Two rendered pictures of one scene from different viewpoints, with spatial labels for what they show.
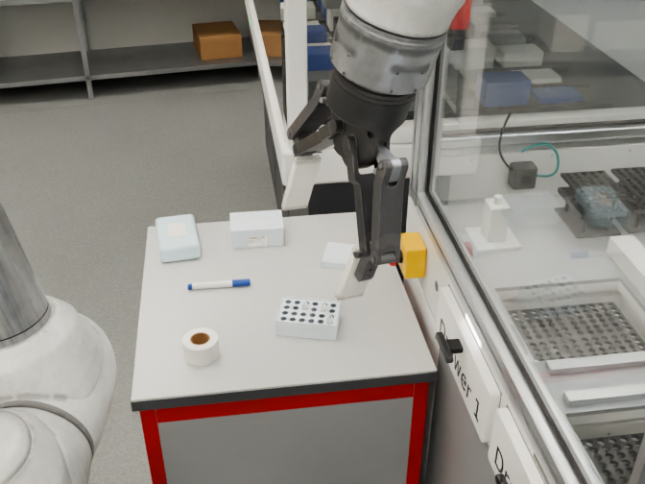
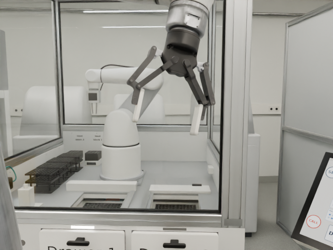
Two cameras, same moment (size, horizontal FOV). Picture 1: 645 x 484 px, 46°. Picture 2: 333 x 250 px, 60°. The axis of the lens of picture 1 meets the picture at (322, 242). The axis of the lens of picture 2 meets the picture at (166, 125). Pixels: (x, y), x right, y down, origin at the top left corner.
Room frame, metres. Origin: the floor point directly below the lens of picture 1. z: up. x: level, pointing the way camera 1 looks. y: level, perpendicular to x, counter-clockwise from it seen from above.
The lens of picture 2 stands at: (0.55, 0.61, 1.40)
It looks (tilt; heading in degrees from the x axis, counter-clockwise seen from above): 7 degrees down; 281
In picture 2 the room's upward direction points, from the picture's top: straight up
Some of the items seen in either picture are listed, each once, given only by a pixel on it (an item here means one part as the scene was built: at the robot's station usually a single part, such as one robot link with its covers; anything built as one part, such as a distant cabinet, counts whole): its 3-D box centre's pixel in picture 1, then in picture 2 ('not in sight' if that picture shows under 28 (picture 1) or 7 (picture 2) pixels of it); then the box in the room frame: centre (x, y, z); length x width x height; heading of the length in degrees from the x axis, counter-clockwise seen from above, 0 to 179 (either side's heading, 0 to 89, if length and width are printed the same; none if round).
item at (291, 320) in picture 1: (308, 318); not in sight; (1.24, 0.03, 0.78); 0.12 x 0.08 x 0.04; 82
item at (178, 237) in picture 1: (178, 237); not in sight; (1.55, 0.35, 0.78); 0.15 x 0.10 x 0.04; 14
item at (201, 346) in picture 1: (201, 346); not in sight; (1.15, 0.24, 0.78); 0.07 x 0.07 x 0.04
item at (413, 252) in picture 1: (410, 254); not in sight; (1.33, -0.18, 0.88); 0.07 x 0.05 x 0.07; 8
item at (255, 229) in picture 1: (256, 229); not in sight; (1.58, 0.16, 0.79); 0.13 x 0.09 x 0.05; 97
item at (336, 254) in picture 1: (350, 256); not in sight; (1.49, -0.07, 0.77); 0.13 x 0.09 x 0.02; 80
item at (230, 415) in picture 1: (278, 412); not in sight; (1.37, 0.11, 0.38); 0.62 x 0.58 x 0.76; 8
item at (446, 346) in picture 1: (450, 346); (79, 241); (1.00, -0.22, 0.91); 0.07 x 0.04 x 0.01; 8
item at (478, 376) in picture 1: (464, 359); (82, 246); (1.01, -0.25, 0.87); 0.29 x 0.02 x 0.11; 8
